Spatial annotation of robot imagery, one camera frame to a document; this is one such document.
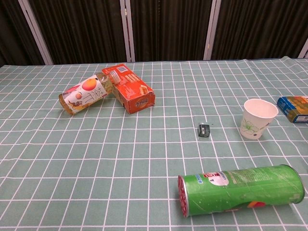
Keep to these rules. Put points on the white paper cup green flower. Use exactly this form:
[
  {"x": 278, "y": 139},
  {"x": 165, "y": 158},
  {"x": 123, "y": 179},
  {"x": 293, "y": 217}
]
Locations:
[{"x": 256, "y": 120}]

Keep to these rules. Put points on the orange cracker box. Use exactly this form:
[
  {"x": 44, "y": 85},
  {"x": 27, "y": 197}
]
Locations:
[{"x": 134, "y": 91}]

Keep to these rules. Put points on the small black pencil sharpener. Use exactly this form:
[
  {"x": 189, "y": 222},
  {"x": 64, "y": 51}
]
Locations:
[{"x": 204, "y": 130}]

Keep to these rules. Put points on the green checkered tablecloth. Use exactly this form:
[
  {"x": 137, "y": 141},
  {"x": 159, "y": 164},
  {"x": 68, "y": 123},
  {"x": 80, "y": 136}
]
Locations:
[{"x": 96, "y": 156}]

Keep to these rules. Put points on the peach tea plastic bottle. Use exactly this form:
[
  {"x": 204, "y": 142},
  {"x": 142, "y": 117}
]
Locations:
[{"x": 84, "y": 95}]

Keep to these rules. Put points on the green chip can red lid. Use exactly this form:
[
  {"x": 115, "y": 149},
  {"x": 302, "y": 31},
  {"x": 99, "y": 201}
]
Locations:
[{"x": 243, "y": 190}]

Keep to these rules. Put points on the blue yellow snack box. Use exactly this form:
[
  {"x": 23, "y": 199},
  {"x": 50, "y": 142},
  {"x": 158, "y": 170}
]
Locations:
[{"x": 294, "y": 107}]

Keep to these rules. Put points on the white folding screen frame post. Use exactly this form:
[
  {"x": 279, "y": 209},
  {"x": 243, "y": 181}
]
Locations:
[
  {"x": 211, "y": 30},
  {"x": 303, "y": 49},
  {"x": 36, "y": 31},
  {"x": 128, "y": 30}
]

